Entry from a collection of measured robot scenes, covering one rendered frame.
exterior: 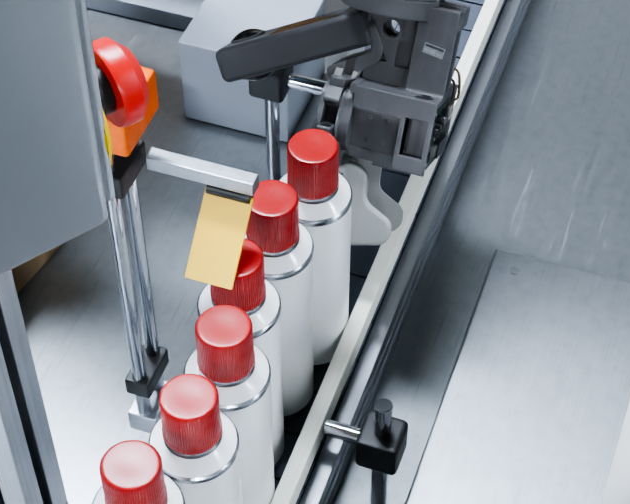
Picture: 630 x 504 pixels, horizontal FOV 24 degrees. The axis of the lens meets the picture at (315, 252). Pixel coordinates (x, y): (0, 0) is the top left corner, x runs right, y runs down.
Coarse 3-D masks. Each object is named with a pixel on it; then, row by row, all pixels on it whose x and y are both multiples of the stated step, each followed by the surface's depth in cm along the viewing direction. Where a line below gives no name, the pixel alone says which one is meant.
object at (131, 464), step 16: (112, 448) 77; (128, 448) 77; (144, 448) 77; (112, 464) 77; (128, 464) 77; (144, 464) 77; (160, 464) 77; (112, 480) 76; (128, 480) 76; (144, 480) 76; (160, 480) 77; (96, 496) 80; (112, 496) 77; (128, 496) 76; (144, 496) 76; (160, 496) 78; (176, 496) 80
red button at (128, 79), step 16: (96, 48) 59; (112, 48) 59; (96, 64) 60; (112, 64) 59; (128, 64) 59; (112, 80) 59; (128, 80) 59; (144, 80) 60; (112, 96) 60; (128, 96) 59; (144, 96) 60; (112, 112) 61; (128, 112) 60; (144, 112) 60
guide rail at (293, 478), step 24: (480, 24) 126; (480, 48) 125; (456, 72) 122; (456, 96) 120; (432, 168) 116; (408, 192) 113; (408, 216) 111; (384, 264) 108; (384, 288) 109; (360, 312) 105; (360, 336) 104; (336, 360) 102; (336, 384) 101; (312, 408) 100; (312, 432) 98; (312, 456) 98; (288, 480) 96
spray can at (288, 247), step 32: (256, 192) 90; (288, 192) 90; (256, 224) 89; (288, 224) 89; (288, 256) 91; (288, 288) 92; (288, 320) 95; (288, 352) 97; (288, 384) 100; (288, 416) 103
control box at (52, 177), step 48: (0, 0) 50; (48, 0) 51; (0, 48) 51; (48, 48) 53; (0, 96) 53; (48, 96) 54; (96, 96) 57; (0, 144) 54; (48, 144) 56; (96, 144) 58; (0, 192) 56; (48, 192) 57; (96, 192) 59; (0, 240) 57; (48, 240) 59
